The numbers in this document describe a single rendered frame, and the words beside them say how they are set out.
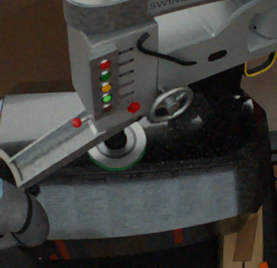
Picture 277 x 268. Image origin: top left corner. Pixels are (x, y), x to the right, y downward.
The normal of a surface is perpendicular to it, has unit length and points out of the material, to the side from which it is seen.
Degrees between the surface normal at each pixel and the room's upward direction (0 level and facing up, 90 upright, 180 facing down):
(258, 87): 0
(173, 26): 4
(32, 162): 16
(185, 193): 45
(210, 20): 40
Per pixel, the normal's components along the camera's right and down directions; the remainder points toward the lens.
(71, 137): -0.24, -0.39
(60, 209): 0.04, 0.23
